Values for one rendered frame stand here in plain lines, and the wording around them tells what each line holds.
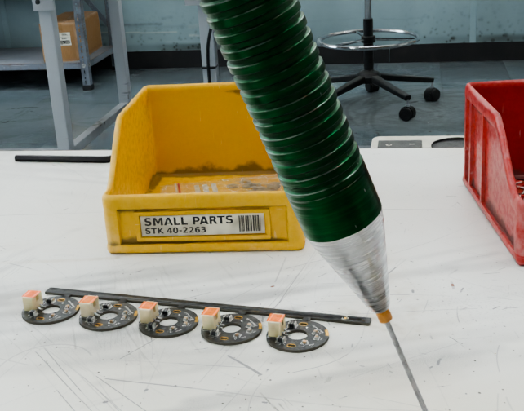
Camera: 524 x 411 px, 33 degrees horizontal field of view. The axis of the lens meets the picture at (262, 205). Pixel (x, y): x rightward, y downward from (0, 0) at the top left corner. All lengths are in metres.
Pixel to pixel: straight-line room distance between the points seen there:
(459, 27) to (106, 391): 4.29
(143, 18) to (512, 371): 4.48
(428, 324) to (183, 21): 4.38
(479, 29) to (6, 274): 4.22
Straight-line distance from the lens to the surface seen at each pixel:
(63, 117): 2.74
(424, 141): 0.64
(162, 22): 4.74
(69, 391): 0.34
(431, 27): 4.57
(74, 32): 4.41
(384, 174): 0.54
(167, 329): 0.37
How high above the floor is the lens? 0.92
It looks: 20 degrees down
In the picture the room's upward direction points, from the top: 3 degrees counter-clockwise
